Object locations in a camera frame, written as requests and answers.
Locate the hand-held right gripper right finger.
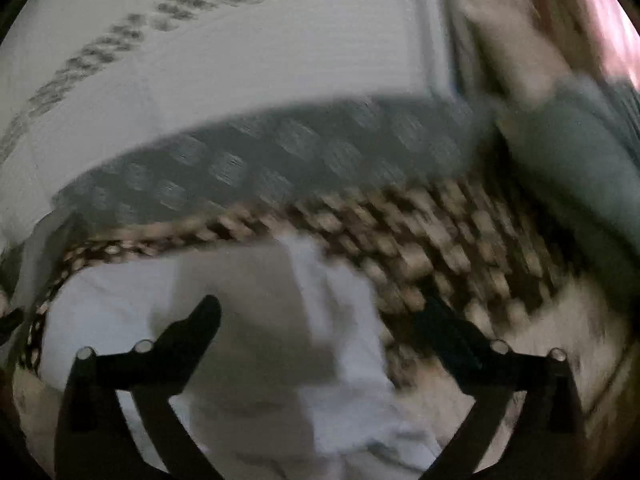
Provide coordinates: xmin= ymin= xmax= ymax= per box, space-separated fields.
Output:
xmin=415 ymin=295 xmax=588 ymax=480

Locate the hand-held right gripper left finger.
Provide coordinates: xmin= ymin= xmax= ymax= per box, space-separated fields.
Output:
xmin=54 ymin=295 xmax=223 ymax=480

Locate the large white garment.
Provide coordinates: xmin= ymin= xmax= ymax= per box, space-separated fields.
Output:
xmin=37 ymin=232 xmax=446 ymax=480

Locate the brown floral blanket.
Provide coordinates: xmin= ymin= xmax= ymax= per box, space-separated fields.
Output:
xmin=0 ymin=170 xmax=631 ymax=480

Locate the grey cushion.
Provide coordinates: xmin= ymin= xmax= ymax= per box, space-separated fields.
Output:
xmin=500 ymin=75 xmax=640 ymax=321

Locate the grey patterned sofa back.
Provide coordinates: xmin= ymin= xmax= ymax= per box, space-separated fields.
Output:
xmin=50 ymin=95 xmax=501 ymax=231

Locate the white louvred wardrobe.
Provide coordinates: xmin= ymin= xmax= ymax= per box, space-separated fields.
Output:
xmin=0 ymin=0 xmax=461 ymax=256

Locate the beige fuzzy blanket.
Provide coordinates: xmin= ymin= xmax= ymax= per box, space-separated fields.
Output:
xmin=450 ymin=0 xmax=591 ymax=106

